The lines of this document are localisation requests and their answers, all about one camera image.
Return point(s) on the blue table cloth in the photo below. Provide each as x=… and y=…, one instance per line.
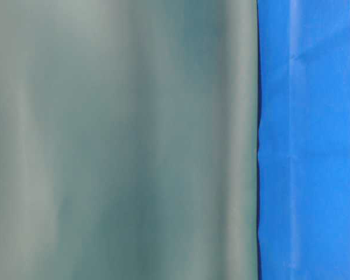
x=304, y=139

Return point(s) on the grey-green backdrop curtain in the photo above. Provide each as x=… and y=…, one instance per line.
x=128, y=140

